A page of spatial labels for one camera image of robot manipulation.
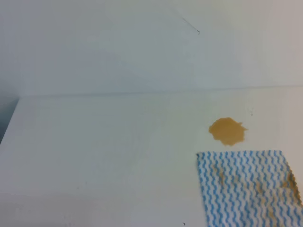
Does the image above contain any blue white striped rag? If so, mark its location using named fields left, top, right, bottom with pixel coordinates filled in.
left=197, top=150, right=303, bottom=227

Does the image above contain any brown coffee stain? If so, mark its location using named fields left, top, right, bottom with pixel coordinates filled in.
left=208, top=117, right=248, bottom=146

